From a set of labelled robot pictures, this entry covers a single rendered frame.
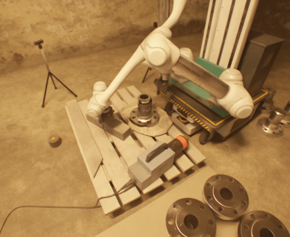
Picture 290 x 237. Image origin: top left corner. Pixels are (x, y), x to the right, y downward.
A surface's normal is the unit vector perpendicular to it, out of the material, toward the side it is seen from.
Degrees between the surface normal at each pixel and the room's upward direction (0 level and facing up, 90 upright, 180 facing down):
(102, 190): 0
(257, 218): 0
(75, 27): 90
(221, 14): 90
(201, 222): 0
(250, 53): 90
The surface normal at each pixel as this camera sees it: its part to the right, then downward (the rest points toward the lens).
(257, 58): -0.83, 0.37
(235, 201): 0.00, -0.75
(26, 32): 0.50, 0.58
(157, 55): -0.14, 0.63
